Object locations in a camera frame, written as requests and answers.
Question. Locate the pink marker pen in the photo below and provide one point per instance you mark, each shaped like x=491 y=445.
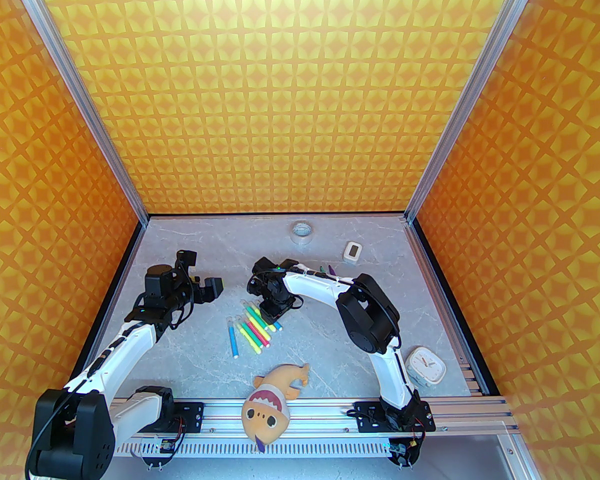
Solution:
x=257 y=337

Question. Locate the grey metal lower panel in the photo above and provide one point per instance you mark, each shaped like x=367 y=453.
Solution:
x=280 y=468

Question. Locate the yellow marker pen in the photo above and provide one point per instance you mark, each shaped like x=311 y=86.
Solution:
x=258 y=310
x=261 y=333
x=252 y=341

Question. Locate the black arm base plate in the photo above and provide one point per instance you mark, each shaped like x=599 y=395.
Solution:
x=190 y=413
x=365 y=413

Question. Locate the clear packing tape roll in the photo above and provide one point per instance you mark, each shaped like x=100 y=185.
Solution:
x=302 y=240

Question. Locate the small green circuit board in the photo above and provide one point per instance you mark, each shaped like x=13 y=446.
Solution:
x=397 y=449
x=166 y=446

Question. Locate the small white digital timer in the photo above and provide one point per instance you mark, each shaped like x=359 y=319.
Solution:
x=352 y=253

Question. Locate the aluminium frame post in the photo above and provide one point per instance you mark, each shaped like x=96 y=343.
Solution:
x=470 y=93
x=80 y=93

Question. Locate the white square alarm clock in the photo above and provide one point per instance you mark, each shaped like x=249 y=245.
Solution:
x=425 y=365

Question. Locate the aluminium side rail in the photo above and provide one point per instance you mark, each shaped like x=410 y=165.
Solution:
x=475 y=380

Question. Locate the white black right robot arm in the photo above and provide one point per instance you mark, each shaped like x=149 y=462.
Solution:
x=367 y=313

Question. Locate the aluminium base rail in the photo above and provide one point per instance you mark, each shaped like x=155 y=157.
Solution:
x=330 y=415

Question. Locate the black table edge strip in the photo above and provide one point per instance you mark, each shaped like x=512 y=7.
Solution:
x=133 y=243
x=435 y=263

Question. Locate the tan shark plush toy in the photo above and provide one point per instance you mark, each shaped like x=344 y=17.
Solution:
x=267 y=408

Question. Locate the translucent pen cap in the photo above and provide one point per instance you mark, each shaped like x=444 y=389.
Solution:
x=248 y=306
x=244 y=322
x=240 y=326
x=248 y=319
x=255 y=308
x=230 y=323

